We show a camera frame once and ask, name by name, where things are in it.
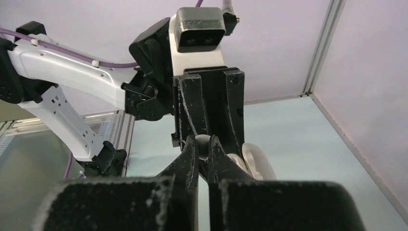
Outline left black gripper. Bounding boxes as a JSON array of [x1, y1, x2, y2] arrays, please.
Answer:
[[122, 18, 245, 157]]

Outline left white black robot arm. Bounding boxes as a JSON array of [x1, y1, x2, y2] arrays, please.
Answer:
[[0, 16, 244, 179]]

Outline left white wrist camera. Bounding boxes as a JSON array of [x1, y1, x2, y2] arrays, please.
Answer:
[[168, 7, 240, 76]]

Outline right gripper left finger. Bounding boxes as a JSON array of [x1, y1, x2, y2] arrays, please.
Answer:
[[32, 136, 199, 231]]

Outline white earbud charging case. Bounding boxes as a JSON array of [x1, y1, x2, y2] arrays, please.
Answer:
[[227, 143, 277, 181]]

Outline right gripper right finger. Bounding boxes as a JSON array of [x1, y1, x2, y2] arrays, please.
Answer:
[[208, 136, 365, 231]]

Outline white earbud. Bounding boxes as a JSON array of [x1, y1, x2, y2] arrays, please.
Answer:
[[195, 134, 211, 161]]

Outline aluminium frame rail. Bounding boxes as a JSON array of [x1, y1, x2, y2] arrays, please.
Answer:
[[0, 111, 134, 180]]

